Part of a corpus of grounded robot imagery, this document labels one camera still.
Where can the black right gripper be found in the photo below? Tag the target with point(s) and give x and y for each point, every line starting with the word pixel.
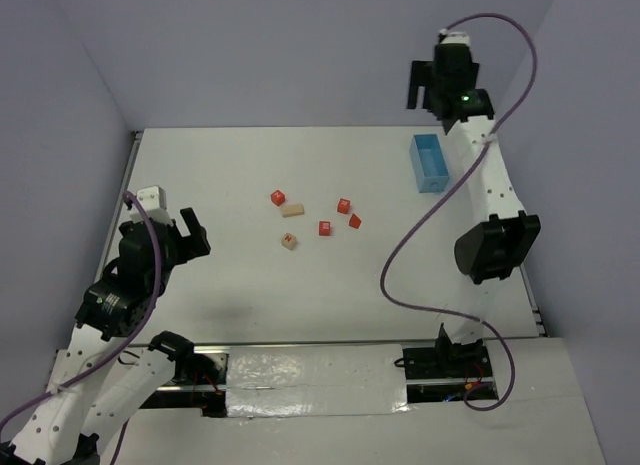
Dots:
pixel 427 85

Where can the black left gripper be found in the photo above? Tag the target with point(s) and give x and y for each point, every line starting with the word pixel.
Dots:
pixel 181 242

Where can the light blue plastic box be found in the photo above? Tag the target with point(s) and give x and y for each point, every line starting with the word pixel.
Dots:
pixel 429 164

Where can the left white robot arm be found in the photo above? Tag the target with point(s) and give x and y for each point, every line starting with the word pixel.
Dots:
pixel 76 418

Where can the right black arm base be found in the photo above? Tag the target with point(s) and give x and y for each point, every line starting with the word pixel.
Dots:
pixel 445 371

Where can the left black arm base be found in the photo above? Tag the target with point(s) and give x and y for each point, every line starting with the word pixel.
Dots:
pixel 198 380

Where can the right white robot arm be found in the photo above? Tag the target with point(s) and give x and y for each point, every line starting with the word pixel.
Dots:
pixel 492 247

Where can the long natural wood block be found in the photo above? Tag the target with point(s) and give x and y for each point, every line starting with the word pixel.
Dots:
pixel 292 210

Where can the plain red wood block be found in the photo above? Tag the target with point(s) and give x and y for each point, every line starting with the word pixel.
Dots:
pixel 354 221

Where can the red cube white letter N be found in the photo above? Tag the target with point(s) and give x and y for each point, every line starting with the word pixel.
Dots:
pixel 278 197

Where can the natural wood cube red N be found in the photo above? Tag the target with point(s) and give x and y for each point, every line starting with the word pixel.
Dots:
pixel 289 241

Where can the red cube white pattern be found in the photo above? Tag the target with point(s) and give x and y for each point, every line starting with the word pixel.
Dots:
pixel 324 228

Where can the red cube letter R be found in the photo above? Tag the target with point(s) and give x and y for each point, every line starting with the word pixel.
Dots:
pixel 343 206

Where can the silver tape strip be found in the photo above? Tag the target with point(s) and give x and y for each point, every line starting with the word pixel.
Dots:
pixel 312 381

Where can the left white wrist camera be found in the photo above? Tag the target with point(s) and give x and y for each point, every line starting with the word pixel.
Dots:
pixel 153 200

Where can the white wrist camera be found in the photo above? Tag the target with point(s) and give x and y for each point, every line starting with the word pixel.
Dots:
pixel 448 37
pixel 153 200

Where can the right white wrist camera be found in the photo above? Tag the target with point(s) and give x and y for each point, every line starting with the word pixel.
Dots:
pixel 448 37

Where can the aluminium table edge rail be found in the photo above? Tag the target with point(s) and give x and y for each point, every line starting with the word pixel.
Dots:
pixel 538 318

